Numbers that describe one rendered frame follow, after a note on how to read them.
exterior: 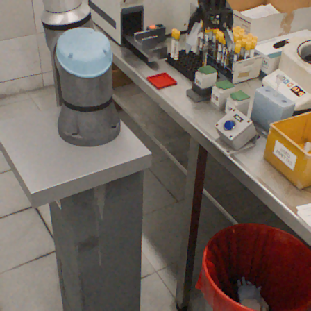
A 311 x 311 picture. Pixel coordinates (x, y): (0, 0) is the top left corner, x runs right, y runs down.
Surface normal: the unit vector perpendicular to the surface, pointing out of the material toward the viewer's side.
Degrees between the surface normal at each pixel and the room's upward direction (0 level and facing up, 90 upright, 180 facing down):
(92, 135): 72
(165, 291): 0
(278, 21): 97
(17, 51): 90
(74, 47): 7
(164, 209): 0
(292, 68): 90
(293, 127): 90
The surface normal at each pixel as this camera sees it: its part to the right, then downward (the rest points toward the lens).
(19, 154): 0.04, -0.79
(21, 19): 0.51, 0.55
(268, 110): -0.84, 0.31
